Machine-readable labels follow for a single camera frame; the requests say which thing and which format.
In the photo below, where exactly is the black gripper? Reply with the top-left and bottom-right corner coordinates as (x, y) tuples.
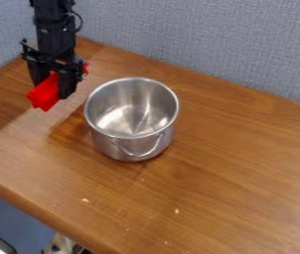
(20, 19), (83, 99)

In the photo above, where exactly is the red rectangular block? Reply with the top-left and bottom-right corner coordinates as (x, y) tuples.
(27, 62), (88, 111)

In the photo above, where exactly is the metal pot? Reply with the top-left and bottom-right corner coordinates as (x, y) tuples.
(83, 77), (179, 162)

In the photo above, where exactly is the white black object below table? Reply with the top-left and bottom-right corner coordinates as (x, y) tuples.
(40, 233), (92, 254)

